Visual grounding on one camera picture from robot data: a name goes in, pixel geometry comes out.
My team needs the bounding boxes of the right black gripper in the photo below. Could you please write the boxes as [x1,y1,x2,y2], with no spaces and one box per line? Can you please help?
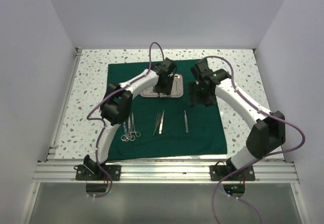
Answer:
[188,81,216,107]

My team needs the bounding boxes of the stainless steel instrument tray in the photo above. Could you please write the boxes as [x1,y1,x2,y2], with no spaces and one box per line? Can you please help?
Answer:
[140,73,184,98]

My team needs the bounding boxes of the steel scalpel handle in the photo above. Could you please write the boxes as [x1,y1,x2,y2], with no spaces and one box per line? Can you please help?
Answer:
[184,110,189,133]

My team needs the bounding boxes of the steel tweezers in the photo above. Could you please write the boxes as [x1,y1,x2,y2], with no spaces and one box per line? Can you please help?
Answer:
[158,110,165,135]

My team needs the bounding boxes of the green surgical cloth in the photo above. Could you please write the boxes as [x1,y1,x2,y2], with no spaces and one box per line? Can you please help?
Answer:
[108,59,227,161]

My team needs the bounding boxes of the steel ring forceps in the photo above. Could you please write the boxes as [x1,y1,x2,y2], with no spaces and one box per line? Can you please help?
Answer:
[131,113,141,138]
[127,117,136,141]

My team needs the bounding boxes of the steel surgical scissors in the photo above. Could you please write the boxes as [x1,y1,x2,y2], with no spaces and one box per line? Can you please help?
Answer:
[121,122,130,142]

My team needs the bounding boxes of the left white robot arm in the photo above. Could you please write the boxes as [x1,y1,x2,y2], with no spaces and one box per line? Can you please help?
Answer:
[83,58,177,180]

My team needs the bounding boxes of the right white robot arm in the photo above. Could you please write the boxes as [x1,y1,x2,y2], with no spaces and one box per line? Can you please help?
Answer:
[188,60,286,180]

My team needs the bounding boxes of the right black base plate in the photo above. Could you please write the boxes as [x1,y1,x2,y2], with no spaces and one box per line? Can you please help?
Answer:
[209,165,256,182]

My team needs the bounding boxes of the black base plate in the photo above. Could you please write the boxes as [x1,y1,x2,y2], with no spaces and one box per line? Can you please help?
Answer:
[209,165,256,182]
[73,164,121,181]

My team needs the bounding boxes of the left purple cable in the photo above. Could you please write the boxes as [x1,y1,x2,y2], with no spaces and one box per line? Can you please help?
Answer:
[87,41,165,198]

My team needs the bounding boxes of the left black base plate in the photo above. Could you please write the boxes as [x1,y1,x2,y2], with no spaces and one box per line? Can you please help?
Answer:
[73,164,121,181]

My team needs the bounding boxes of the aluminium mounting rail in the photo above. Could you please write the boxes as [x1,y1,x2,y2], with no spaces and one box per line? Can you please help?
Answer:
[32,159,299,184]

